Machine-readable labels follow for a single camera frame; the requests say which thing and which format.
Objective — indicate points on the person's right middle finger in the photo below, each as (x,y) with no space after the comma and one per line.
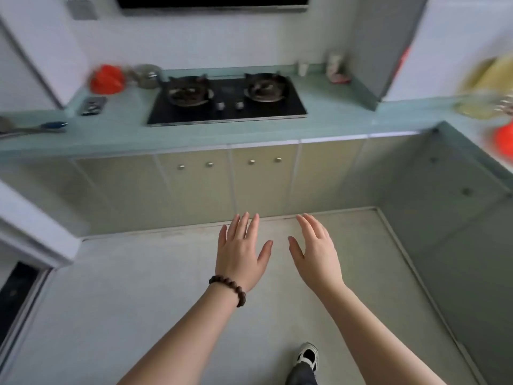
(316,227)

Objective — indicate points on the red plastic bag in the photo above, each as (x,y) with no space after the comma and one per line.
(106,79)

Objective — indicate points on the person's left little finger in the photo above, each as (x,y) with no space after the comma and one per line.
(222,236)

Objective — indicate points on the grey side cabinet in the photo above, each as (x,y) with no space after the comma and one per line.
(461,220)

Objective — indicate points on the black range hood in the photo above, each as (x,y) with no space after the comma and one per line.
(212,2)

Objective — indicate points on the person's right hand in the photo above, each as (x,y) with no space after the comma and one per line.
(318,262)

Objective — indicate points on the white and black shoe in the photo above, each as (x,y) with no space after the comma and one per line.
(307,354)

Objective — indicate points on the person's right forearm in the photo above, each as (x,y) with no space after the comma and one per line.
(376,340)

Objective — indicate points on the beige cabinet door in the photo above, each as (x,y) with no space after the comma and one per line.
(120,192)
(198,184)
(264,178)
(332,172)

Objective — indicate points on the steel pot with lid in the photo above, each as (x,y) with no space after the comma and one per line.
(145,76)

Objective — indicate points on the person's right thumb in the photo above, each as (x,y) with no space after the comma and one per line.
(295,250)

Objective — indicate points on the red round container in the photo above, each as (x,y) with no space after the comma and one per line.
(504,139)

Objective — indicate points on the black glass gas stove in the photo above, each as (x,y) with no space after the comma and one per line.
(226,100)

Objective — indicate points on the black and silver flat gadget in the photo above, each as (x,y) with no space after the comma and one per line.
(93,105)

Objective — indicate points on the person's left thumb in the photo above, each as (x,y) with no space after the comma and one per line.
(265,252)

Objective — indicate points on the yellow oil bottle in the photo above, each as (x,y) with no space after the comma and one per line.
(487,88)

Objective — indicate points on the white door frame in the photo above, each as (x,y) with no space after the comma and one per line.
(32,236)

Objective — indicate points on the black stove burner grate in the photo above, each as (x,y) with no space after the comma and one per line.
(265,87)
(188,91)

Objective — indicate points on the person's left forearm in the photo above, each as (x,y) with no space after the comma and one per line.
(188,340)

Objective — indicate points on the dark trouser leg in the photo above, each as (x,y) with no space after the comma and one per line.
(300,376)

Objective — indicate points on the person's left hand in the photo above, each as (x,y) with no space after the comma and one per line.
(237,258)

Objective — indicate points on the small white cup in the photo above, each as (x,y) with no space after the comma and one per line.
(303,68)

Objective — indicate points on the person's left middle finger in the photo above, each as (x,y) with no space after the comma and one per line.
(243,227)

